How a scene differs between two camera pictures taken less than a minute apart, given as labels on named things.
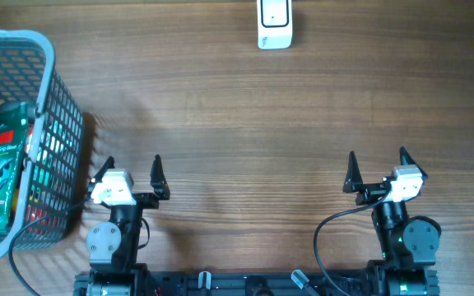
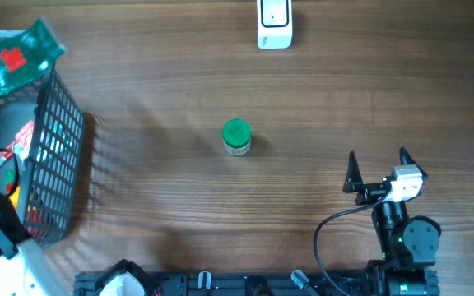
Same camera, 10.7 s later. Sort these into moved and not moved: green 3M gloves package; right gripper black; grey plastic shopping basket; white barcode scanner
Moved: green 3M gloves package
Not moved: right gripper black; grey plastic shopping basket; white barcode scanner
